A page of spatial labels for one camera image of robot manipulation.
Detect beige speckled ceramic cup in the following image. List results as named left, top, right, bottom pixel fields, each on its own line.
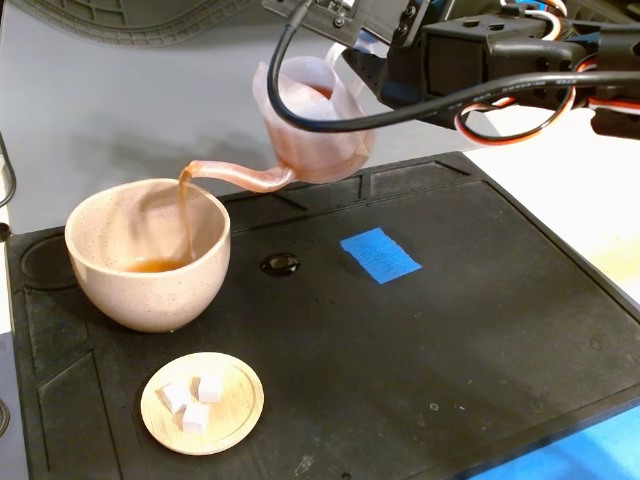
left=64, top=178, right=232, bottom=334

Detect red white black servo wire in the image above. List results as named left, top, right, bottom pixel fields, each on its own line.
left=453, top=0, right=640, bottom=147

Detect white sugar cube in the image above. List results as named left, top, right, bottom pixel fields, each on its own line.
left=181, top=402, right=210, bottom=434
left=197, top=373, right=225, bottom=404
left=158, top=382, right=192, bottom=415

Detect spilled tea puddle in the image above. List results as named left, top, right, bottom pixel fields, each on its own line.
left=259, top=253, right=302, bottom=277

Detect thin black cable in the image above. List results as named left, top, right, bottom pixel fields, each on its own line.
left=0, top=129, right=19, bottom=241

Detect grey ribbed rubber mat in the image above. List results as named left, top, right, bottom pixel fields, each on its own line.
left=9, top=0, right=281, bottom=49

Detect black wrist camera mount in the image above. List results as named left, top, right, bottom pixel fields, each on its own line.
left=262, top=0, right=394, bottom=51

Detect black camera cable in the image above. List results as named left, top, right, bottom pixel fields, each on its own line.
left=267, top=0, right=640, bottom=134

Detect blue tape patch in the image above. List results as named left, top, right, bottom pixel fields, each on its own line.
left=339, top=227, right=423, bottom=285

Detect round wooden plate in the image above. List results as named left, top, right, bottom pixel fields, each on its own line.
left=140, top=351, right=265, bottom=456

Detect black rubber work mat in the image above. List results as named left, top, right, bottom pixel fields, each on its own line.
left=4, top=151, right=640, bottom=480

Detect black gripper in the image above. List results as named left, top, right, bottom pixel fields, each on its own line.
left=344, top=0, right=594, bottom=129

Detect translucent pink kettle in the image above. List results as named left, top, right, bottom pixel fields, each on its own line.
left=178, top=42, right=377, bottom=194

